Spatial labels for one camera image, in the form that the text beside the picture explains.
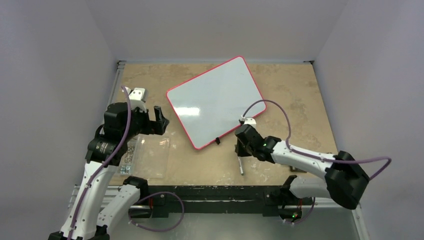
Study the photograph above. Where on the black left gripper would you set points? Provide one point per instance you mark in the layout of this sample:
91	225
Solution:
157	127

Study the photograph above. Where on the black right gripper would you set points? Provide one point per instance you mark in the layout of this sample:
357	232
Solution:
241	145

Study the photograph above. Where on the white whiteboard marker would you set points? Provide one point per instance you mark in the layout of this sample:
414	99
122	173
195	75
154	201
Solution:
241	169

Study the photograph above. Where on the pink framed whiteboard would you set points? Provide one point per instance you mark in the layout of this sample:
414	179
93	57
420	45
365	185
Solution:
210	105

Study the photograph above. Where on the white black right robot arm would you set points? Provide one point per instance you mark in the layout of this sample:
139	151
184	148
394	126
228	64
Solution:
336	176

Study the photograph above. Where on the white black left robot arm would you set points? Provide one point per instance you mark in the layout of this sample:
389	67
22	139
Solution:
122	122

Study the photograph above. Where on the clear plastic screw box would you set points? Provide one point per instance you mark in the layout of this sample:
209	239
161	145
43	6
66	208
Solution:
146	157

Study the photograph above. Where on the black T-shaped tool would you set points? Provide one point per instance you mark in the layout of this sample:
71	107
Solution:
296	170

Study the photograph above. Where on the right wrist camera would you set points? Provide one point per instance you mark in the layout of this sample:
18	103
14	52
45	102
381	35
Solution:
248	121

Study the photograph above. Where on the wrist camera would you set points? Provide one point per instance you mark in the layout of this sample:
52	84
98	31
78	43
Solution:
248	121
138	95

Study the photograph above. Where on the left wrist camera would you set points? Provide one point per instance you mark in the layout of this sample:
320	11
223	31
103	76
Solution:
138	95

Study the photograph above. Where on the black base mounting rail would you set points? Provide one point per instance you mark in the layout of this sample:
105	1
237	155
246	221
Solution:
267	200

